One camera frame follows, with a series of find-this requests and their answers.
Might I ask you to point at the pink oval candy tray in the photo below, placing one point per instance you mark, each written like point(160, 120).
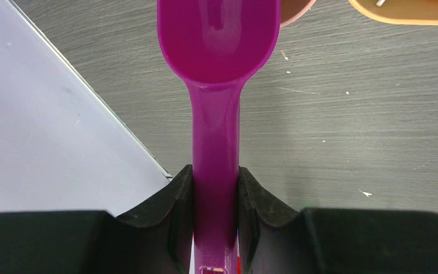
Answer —
point(291, 10)

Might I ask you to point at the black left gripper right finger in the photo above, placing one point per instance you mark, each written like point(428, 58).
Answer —
point(275, 238)

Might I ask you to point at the magenta plastic scoop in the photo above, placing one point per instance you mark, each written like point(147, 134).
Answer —
point(215, 47)

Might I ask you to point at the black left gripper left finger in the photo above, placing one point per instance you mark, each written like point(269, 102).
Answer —
point(152, 237)

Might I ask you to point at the yellow tray with ball lollipops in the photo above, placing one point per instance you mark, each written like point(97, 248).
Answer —
point(399, 12)

